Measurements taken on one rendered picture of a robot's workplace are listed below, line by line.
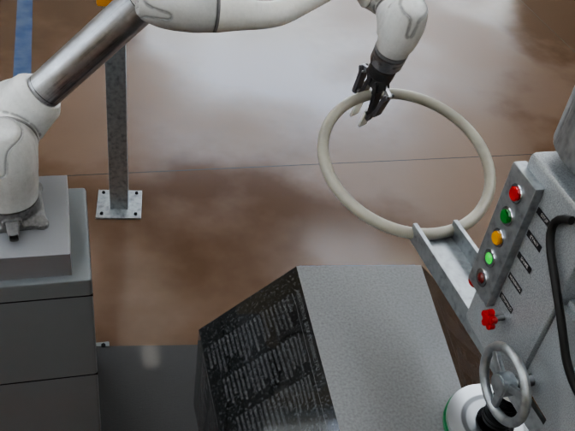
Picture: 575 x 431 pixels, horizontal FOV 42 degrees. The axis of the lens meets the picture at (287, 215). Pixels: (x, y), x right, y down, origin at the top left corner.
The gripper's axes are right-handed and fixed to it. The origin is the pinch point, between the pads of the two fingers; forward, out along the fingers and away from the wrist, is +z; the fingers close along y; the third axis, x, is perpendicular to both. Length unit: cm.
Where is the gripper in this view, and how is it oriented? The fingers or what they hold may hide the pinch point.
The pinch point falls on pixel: (361, 112)
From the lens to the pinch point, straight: 217.9
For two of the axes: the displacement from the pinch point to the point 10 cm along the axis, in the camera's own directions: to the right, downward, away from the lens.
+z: -2.3, 5.2, 8.2
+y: 5.5, 7.7, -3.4
